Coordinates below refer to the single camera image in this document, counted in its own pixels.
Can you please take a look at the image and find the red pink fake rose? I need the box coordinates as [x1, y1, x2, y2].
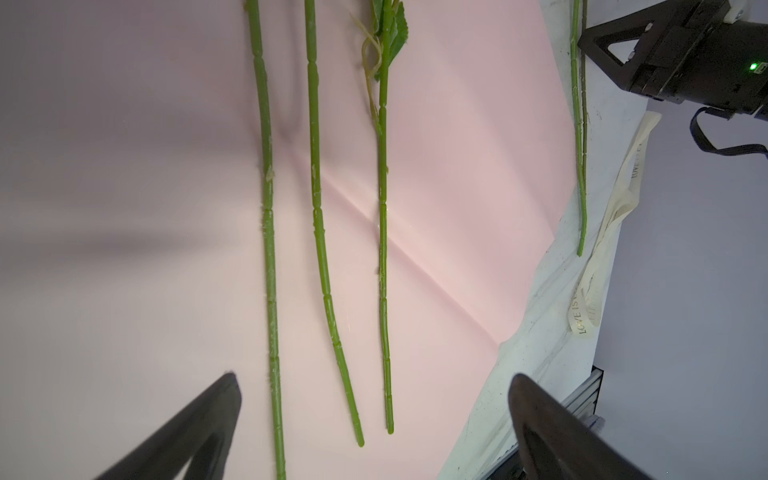
[303, 0, 365, 448]

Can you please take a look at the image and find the cream ribbon strip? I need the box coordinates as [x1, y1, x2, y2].
[567, 111, 662, 338]

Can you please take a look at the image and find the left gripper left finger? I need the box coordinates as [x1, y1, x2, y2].
[99, 372, 242, 479]

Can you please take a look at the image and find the white blue fake flower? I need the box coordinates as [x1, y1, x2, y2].
[570, 0, 588, 257]

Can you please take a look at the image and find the purple pink wrapping paper sheet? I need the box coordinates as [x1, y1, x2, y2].
[1, 1, 575, 479]

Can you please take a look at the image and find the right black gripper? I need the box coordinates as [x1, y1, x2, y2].
[578, 1, 767, 120]

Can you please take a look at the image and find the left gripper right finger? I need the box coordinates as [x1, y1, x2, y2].
[508, 374, 649, 480]

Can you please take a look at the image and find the cream fake rose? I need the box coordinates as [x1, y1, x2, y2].
[244, 0, 287, 479]

